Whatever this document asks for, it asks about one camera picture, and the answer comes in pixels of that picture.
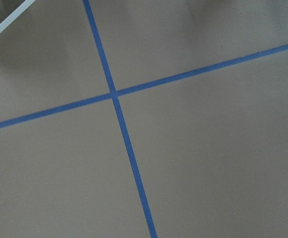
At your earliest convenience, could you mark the white wire cup basket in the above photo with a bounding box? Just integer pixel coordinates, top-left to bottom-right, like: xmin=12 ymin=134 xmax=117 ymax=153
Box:
xmin=0 ymin=0 xmax=35 ymax=33

